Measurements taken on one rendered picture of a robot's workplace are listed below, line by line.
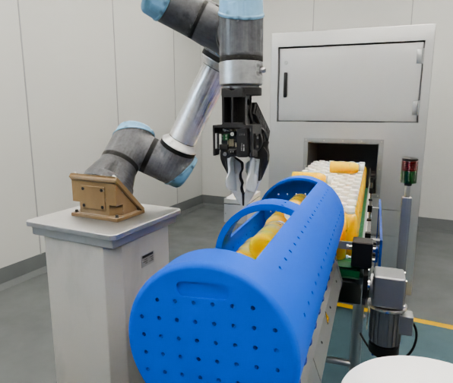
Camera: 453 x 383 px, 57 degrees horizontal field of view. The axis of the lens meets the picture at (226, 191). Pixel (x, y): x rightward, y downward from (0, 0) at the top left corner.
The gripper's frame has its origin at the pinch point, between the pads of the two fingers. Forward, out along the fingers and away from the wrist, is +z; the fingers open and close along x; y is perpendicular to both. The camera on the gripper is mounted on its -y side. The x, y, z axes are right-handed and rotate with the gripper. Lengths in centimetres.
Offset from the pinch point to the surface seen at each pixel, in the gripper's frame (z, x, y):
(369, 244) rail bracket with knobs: 29, 22, -72
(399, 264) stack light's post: 47, 35, -108
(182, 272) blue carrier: 7.7, -3.6, 20.0
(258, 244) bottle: 13.9, -1.5, -15.1
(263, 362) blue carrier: 20.0, 8.9, 19.9
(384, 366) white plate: 25.7, 26.1, 6.1
